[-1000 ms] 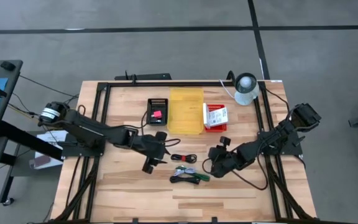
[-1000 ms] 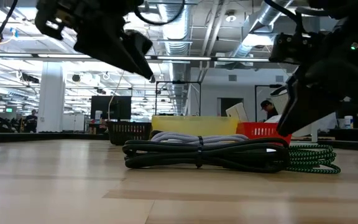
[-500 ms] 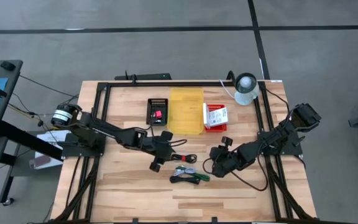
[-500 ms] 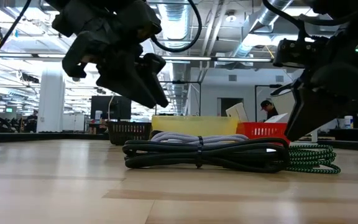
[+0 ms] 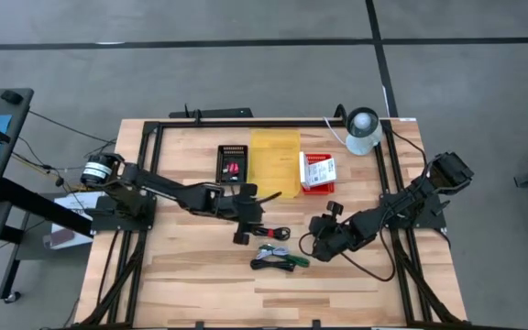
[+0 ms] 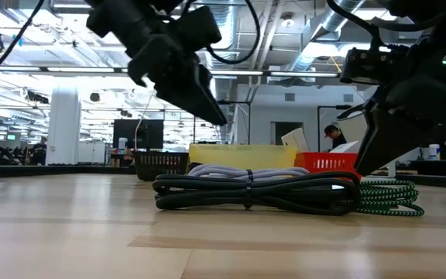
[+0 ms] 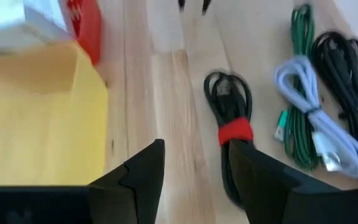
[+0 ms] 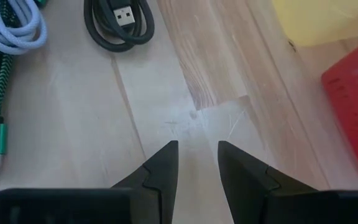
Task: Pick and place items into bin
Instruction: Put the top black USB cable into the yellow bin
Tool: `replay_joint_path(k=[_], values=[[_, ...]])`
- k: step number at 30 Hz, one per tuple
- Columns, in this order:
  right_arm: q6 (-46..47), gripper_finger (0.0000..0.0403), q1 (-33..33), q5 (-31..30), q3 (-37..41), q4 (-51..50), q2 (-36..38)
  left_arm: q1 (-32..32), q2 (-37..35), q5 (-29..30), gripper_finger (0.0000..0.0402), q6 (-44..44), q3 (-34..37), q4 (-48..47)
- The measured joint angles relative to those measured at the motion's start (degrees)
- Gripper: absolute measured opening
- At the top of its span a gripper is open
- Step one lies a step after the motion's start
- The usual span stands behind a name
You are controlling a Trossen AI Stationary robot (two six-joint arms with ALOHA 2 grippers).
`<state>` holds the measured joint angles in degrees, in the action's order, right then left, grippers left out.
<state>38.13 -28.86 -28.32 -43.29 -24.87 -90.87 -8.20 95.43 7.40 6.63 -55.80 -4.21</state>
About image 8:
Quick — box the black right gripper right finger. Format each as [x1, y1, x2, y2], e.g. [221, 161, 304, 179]
[218, 140, 318, 224]

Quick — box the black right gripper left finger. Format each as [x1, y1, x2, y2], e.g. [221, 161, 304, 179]
[110, 140, 179, 224]

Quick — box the black USB cable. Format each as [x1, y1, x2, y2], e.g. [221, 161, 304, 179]
[83, 0, 155, 53]

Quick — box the lavender braided cable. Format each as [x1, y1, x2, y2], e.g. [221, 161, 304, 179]
[0, 0, 48, 56]

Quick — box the yellow bin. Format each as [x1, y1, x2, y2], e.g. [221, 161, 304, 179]
[270, 0, 358, 47]

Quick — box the red plastic basket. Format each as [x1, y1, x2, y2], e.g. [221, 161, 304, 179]
[321, 24, 358, 181]

